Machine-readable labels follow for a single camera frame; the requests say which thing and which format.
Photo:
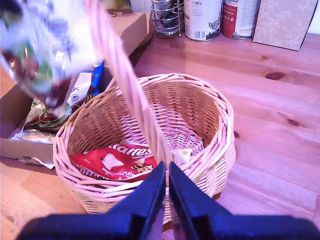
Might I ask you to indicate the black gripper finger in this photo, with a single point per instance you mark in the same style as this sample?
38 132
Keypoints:
187 192
150 190

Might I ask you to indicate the red Maltesers egg bag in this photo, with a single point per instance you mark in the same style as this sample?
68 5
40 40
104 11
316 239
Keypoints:
112 160

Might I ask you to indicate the white truffle egg bag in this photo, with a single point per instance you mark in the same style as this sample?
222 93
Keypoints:
45 50
77 92

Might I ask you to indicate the blue Terry's orange egg bag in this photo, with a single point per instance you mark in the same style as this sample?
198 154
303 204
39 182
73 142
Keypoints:
96 75

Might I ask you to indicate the brown cardboard box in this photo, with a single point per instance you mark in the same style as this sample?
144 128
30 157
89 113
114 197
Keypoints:
130 27

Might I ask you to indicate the white Porlex box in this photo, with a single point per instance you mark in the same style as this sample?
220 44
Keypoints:
140 5

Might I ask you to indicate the beige leaf print tissue box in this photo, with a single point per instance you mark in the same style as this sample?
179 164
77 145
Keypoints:
282 25

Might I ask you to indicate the tin can with white label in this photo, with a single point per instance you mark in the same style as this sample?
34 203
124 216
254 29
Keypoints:
202 22

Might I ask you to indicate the tin can with red label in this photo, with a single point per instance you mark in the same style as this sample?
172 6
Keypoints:
237 22

